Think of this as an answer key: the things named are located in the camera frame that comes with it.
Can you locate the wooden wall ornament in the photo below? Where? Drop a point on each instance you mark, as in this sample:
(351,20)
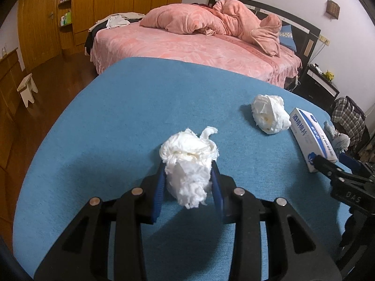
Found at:
(332,9)

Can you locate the pink duvet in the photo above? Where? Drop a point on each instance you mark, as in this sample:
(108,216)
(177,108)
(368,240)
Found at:
(226,17)

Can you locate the plaid shirt on chair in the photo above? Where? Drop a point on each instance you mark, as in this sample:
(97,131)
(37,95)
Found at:
(349,119)

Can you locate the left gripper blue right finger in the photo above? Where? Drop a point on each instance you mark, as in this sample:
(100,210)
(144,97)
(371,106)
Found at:
(217,194)

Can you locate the grey knotted sock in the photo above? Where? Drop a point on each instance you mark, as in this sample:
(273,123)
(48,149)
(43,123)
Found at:
(339,141)

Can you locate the black headboard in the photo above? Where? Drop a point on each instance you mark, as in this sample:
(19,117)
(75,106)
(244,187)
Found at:
(305,35)

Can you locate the wooden wardrobe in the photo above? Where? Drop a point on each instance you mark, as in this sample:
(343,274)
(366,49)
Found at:
(34,31)

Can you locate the white tissue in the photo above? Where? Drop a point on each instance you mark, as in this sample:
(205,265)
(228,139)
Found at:
(269,114)
(188,159)

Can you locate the white step stool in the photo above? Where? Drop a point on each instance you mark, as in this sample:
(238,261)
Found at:
(26,89)

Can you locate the blue table cloth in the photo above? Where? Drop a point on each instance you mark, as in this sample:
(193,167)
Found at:
(108,139)

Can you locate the clothes pile on bed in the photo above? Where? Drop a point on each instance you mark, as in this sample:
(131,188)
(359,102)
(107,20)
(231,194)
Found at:
(110,22)

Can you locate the white blue medicine box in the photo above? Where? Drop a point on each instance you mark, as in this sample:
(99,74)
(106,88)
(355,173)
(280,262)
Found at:
(311,138)

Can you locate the yellow plush toy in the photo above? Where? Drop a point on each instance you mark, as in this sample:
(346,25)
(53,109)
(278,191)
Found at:
(329,76)

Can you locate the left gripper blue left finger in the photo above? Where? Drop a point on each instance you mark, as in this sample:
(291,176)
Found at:
(158,191)

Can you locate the black nightstand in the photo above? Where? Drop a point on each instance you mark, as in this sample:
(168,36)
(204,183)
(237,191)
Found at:
(315,88)

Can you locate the pink bed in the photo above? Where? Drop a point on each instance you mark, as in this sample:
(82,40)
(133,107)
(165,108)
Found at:
(222,52)

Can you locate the blue pillow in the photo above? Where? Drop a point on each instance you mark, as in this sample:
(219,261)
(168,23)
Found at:
(286,38)

